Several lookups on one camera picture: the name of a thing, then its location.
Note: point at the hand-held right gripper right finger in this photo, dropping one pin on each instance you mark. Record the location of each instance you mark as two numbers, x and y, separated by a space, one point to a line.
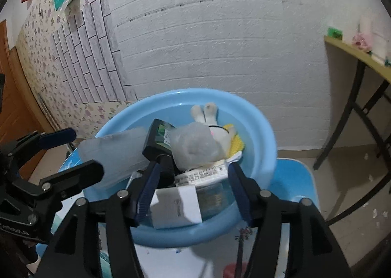
241 195

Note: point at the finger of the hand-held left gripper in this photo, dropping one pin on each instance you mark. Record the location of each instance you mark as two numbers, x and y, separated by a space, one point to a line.
76 175
58 139

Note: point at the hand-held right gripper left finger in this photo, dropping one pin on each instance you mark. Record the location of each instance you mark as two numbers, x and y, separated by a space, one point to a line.
149 186

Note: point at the cream tissue pack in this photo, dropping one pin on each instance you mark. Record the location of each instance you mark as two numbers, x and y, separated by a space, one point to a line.
177 207

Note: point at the black box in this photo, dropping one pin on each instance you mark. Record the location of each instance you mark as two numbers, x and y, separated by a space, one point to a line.
152 143

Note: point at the clear pack with printed label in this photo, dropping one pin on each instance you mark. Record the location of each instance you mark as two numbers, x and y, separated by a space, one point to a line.
201 175

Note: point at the frosted plastic storage box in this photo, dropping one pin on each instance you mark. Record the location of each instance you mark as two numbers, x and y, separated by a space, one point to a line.
122 149

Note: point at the clear bag with silver item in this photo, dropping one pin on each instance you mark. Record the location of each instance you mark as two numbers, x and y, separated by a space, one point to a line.
195 143

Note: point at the blue plastic basin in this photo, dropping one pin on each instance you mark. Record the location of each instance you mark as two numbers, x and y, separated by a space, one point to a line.
256 131

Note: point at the yellow mesh toy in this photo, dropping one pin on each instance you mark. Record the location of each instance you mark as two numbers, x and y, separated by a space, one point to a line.
210 113

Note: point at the wooden door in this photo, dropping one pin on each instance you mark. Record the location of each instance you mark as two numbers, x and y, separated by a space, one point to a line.
15 97

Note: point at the red round object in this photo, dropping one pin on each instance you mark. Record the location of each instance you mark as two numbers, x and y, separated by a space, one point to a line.
232 270

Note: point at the wooden side table black legs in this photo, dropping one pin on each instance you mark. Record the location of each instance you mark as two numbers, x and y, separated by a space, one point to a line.
351 48

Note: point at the small green box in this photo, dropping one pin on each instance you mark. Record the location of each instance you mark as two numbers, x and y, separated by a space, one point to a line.
335 33

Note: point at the pink flower ornament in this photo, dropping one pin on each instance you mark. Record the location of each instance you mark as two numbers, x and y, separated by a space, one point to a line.
361 42

